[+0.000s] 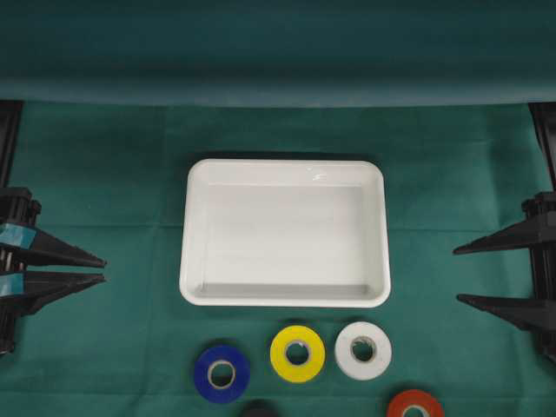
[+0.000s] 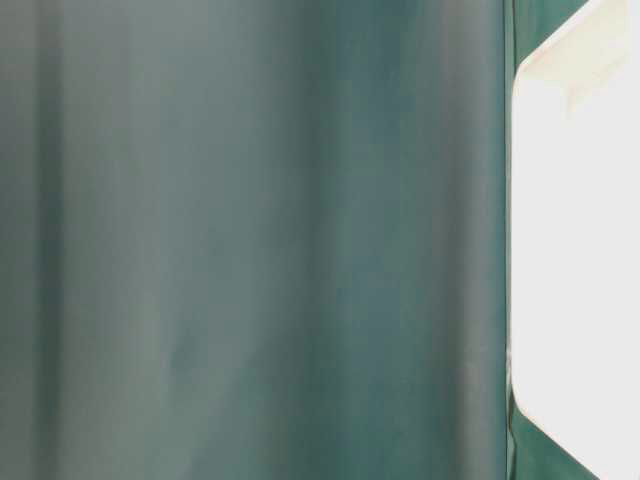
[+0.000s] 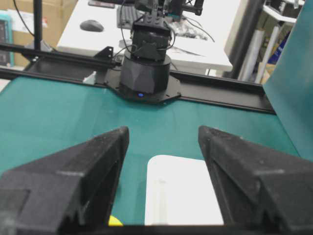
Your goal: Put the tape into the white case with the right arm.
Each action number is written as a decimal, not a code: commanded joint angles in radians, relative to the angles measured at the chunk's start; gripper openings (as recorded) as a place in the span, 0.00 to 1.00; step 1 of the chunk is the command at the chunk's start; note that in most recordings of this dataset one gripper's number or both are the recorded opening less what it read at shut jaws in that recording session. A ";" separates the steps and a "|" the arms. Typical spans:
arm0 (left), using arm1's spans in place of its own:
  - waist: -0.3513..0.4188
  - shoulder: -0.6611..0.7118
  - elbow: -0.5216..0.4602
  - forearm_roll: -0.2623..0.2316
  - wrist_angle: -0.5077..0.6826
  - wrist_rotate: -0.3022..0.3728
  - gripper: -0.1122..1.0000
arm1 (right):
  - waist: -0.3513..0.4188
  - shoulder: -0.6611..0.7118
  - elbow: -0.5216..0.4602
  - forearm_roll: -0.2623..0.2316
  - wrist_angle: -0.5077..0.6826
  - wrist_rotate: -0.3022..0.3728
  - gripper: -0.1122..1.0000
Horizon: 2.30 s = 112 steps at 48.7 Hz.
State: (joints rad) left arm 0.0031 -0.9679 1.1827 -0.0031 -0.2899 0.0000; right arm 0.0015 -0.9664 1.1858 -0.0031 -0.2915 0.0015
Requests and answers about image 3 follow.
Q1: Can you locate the black vertical stand pole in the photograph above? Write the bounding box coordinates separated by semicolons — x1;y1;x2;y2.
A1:
25;0;53;52

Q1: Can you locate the yellow tape roll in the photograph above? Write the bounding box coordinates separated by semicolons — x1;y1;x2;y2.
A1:
108;215;123;227

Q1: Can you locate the black aluminium frame rail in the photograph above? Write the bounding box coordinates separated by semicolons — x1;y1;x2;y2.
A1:
0;43;275;114

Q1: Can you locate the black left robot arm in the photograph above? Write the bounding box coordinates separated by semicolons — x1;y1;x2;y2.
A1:
104;0;182;103

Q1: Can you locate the black computer mouse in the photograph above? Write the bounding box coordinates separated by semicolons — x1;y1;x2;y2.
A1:
80;20;104;32

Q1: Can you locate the cardboard box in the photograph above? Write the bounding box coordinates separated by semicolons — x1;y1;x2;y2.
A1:
0;0;79;67

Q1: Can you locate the green table cloth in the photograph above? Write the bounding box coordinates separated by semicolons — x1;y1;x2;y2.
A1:
0;77;298;225

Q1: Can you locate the white plastic tray case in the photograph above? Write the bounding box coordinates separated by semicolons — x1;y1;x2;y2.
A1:
144;155;224;225

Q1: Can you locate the white desk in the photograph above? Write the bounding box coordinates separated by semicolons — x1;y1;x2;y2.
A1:
57;0;233;72

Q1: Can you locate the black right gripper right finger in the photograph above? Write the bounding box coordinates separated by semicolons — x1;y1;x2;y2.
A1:
198;126;313;235

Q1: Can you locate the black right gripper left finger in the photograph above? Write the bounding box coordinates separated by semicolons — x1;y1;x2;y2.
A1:
0;126;129;235

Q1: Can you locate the black keyboard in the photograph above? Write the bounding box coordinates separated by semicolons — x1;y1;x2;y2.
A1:
116;6;143;29

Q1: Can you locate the green backdrop sheet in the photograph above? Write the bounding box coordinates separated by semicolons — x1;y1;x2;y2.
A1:
263;0;313;160

